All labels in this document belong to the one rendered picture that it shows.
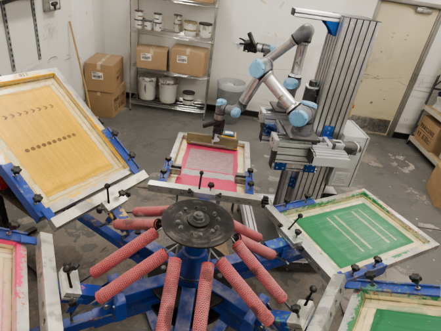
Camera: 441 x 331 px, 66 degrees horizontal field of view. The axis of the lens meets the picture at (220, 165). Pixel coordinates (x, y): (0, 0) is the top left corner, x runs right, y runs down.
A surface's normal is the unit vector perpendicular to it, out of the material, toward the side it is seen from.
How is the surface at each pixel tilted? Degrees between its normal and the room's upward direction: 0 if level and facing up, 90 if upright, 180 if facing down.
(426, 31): 90
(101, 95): 89
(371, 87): 90
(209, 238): 0
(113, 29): 90
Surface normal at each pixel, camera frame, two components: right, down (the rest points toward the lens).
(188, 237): 0.14, -0.85
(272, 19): -0.06, 0.51
